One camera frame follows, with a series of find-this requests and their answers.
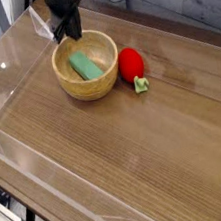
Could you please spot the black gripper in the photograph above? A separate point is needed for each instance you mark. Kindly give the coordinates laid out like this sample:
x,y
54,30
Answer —
x,y
65,18

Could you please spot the black table leg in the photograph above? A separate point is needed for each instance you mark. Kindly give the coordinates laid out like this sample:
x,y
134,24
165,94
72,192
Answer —
x,y
30,216

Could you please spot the green rectangular stick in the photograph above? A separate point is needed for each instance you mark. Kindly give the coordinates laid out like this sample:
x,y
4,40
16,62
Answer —
x,y
85,67

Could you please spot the clear acrylic tray wall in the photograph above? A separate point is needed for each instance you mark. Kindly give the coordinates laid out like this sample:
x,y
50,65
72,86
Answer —
x,y
154,156

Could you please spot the brown wooden bowl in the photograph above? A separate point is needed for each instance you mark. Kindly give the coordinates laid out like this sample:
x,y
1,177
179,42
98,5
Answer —
x,y
99,48

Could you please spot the clear acrylic corner bracket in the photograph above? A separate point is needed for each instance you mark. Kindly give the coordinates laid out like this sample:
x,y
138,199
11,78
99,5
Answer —
x,y
42,28

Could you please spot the red plush strawberry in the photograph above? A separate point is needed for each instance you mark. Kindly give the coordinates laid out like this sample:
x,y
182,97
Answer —
x,y
131,68

